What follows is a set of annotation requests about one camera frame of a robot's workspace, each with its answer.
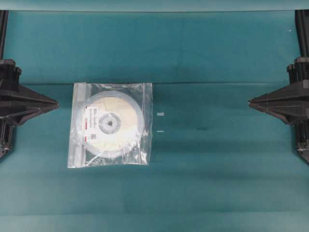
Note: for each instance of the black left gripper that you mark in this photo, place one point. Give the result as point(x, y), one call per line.
point(15, 108)

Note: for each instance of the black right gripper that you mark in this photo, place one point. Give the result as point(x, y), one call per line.
point(295, 96)

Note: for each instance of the clear zip bag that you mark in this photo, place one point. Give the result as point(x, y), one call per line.
point(142, 93)

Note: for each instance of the white component reel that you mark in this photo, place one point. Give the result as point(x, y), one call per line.
point(110, 124)

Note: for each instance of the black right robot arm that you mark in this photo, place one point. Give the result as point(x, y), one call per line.
point(301, 130)

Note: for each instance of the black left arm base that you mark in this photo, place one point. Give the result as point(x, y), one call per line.
point(3, 28)

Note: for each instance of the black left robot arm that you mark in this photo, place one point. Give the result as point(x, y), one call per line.
point(6, 131)

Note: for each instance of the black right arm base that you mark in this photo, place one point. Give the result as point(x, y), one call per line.
point(302, 27)

